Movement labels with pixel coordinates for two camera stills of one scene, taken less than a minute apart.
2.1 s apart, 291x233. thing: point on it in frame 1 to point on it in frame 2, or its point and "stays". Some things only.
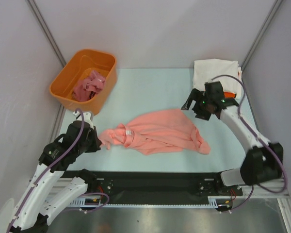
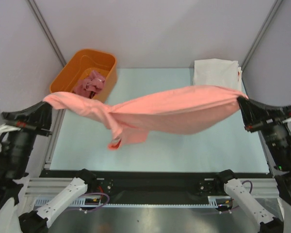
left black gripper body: [91, 144] to [24, 125]
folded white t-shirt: [225, 71] stays
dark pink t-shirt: [85, 89] stays
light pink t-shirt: [168, 131] to [179, 111]
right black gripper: [195, 94] to [251, 110]
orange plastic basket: [83, 62] stays
